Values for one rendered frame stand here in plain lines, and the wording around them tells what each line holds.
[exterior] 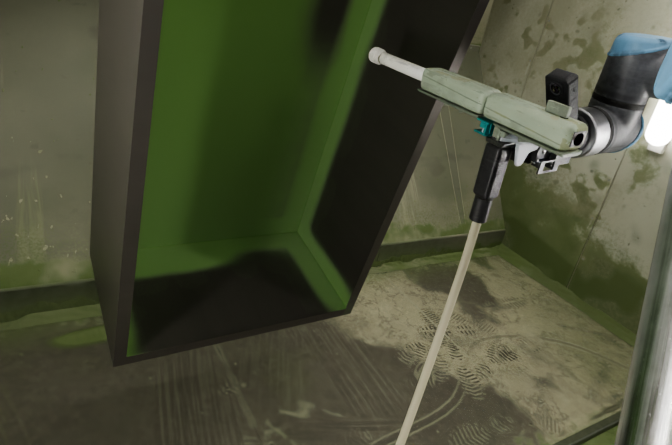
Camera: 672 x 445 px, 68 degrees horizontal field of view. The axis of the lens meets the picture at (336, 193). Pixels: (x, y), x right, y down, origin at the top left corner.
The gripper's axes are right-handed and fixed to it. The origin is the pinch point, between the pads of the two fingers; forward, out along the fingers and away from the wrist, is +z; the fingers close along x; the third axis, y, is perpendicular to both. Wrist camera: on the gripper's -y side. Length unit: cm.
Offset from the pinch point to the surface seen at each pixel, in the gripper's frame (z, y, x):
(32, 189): 61, 66, 131
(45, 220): 59, 76, 125
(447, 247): -123, 114, 102
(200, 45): 27, 1, 60
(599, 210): -168, 74, 56
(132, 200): 48, 20, 28
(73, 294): 54, 99, 111
